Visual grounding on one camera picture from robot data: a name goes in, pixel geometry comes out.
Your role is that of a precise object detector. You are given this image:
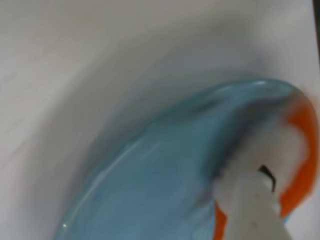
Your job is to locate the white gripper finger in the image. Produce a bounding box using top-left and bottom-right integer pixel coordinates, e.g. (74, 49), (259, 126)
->
(223, 169), (295, 240)

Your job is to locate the blue round dish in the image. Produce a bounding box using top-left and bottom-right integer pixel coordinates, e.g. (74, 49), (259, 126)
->
(53, 78), (308, 240)

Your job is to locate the orange salmon sushi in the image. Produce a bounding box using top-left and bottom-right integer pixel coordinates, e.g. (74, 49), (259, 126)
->
(212, 94), (320, 240)

